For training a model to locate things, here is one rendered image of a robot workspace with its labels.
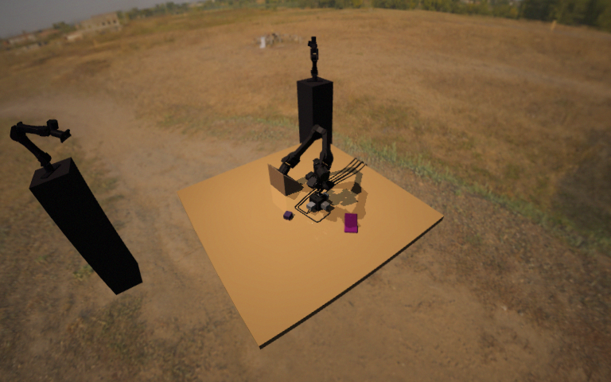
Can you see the purple rectangular block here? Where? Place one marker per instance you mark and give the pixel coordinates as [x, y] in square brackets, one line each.
[350, 224]

